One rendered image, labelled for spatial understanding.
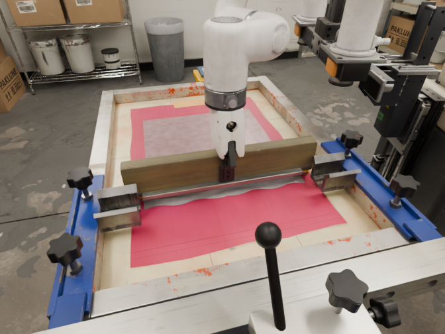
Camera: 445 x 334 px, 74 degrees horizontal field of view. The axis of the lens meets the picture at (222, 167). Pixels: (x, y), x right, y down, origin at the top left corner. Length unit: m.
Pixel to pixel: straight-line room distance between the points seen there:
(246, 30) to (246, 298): 0.38
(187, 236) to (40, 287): 1.36
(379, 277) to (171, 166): 0.38
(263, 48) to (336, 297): 0.37
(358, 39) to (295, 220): 0.55
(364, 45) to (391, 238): 0.56
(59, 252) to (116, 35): 3.85
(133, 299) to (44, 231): 1.68
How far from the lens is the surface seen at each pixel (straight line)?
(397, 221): 0.61
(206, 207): 0.62
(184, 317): 0.39
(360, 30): 0.94
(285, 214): 0.62
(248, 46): 0.49
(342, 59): 0.91
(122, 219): 0.56
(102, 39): 4.23
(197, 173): 0.60
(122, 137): 0.88
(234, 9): 0.58
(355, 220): 0.65
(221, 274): 0.48
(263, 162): 0.63
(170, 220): 0.60
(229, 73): 0.49
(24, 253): 2.05
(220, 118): 0.51
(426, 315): 1.82
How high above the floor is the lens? 1.39
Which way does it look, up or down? 37 degrees down
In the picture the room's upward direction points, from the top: straight up
